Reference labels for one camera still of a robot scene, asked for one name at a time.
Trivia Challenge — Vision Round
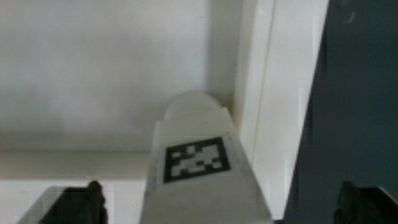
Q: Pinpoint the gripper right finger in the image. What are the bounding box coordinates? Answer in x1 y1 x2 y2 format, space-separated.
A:
334 182 398 224

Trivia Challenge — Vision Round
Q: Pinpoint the white table leg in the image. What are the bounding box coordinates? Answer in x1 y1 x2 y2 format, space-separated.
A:
140 92 274 224

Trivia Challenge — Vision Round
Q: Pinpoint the white square tabletop tray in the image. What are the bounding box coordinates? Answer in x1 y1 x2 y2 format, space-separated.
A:
0 0 331 224

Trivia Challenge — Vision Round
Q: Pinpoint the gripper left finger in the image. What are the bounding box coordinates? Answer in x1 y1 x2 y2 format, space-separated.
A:
16 180 108 224

